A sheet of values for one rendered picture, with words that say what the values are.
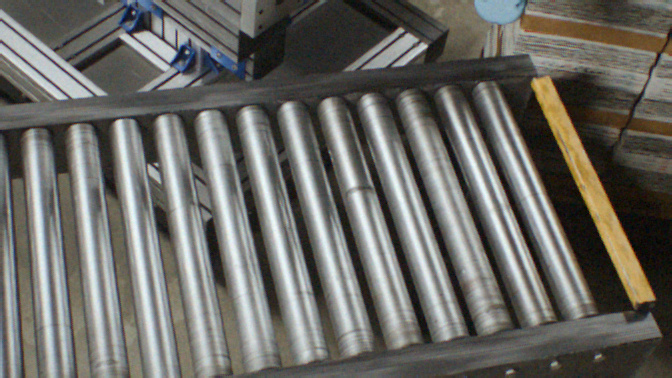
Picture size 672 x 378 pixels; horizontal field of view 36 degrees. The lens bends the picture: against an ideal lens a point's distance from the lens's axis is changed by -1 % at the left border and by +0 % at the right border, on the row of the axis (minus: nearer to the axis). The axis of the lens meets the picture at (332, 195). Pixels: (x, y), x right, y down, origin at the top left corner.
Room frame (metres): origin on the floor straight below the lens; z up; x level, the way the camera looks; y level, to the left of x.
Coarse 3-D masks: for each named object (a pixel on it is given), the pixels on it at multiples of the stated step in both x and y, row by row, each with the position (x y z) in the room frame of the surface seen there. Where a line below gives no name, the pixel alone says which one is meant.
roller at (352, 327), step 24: (288, 120) 1.04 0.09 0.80; (288, 144) 1.00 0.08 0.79; (312, 144) 1.00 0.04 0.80; (312, 168) 0.96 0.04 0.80; (312, 192) 0.91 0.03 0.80; (312, 216) 0.87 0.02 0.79; (336, 216) 0.88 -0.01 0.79; (312, 240) 0.84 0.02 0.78; (336, 240) 0.84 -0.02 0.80; (336, 264) 0.80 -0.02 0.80; (336, 288) 0.76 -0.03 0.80; (336, 312) 0.73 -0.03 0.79; (360, 312) 0.73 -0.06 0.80; (336, 336) 0.70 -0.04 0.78; (360, 336) 0.69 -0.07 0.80
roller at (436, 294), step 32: (384, 96) 1.13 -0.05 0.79; (384, 128) 1.06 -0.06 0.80; (384, 160) 1.00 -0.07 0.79; (384, 192) 0.96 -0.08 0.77; (416, 192) 0.95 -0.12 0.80; (416, 224) 0.89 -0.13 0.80; (416, 256) 0.84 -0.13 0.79; (416, 288) 0.80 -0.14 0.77; (448, 288) 0.79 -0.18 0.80; (448, 320) 0.74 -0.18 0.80
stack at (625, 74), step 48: (576, 0) 1.56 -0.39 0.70; (624, 0) 1.56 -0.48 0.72; (528, 48) 1.55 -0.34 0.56; (576, 48) 1.56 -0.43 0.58; (624, 48) 1.56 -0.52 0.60; (576, 96) 1.56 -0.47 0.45; (624, 96) 1.56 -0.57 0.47; (528, 144) 1.56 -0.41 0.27; (624, 144) 1.56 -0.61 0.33; (576, 192) 1.57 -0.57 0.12
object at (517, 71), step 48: (96, 96) 1.02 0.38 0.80; (144, 96) 1.04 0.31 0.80; (192, 96) 1.05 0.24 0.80; (240, 96) 1.07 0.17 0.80; (288, 96) 1.09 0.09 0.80; (336, 96) 1.11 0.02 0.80; (432, 96) 1.17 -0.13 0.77; (528, 96) 1.23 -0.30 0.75; (192, 144) 1.03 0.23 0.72; (240, 144) 1.06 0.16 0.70
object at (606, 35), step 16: (528, 16) 1.55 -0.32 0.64; (544, 32) 1.56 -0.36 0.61; (560, 32) 1.56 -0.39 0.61; (576, 32) 1.56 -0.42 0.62; (592, 32) 1.56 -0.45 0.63; (608, 32) 1.56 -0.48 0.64; (624, 32) 1.56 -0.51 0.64; (640, 48) 1.56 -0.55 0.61; (656, 48) 1.56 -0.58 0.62; (528, 112) 1.55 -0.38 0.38; (576, 112) 1.56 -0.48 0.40; (592, 112) 1.56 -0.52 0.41; (608, 112) 1.56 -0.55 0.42; (640, 128) 1.56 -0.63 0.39; (656, 128) 1.56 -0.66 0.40; (544, 176) 1.56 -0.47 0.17; (560, 176) 1.56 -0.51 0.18; (608, 192) 1.56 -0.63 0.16; (624, 192) 1.56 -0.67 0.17; (640, 192) 1.56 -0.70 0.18; (656, 192) 1.56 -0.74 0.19
